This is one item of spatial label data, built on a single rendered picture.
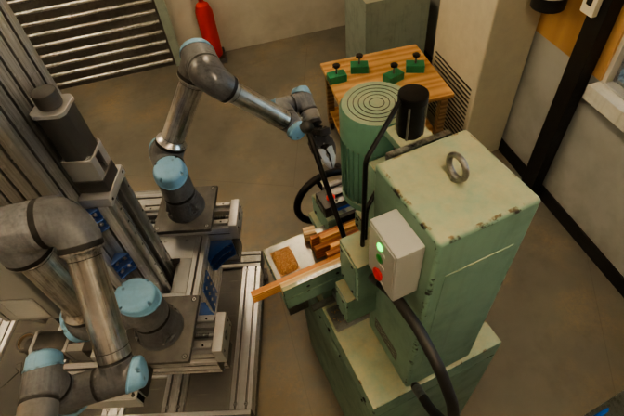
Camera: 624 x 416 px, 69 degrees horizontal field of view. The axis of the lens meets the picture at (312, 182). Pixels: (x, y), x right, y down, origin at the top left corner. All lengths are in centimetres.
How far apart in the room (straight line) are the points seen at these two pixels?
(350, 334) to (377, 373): 14
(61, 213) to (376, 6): 262
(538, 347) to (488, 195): 167
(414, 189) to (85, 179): 90
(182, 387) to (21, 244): 119
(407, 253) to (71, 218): 71
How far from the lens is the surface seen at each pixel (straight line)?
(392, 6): 336
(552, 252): 280
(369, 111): 104
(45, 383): 115
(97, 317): 114
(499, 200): 87
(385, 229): 85
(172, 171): 168
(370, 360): 146
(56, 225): 110
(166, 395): 216
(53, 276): 127
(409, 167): 90
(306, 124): 114
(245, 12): 417
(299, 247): 153
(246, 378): 209
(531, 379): 242
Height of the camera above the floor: 216
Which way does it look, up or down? 48 degrees down
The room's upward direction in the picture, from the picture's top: 6 degrees counter-clockwise
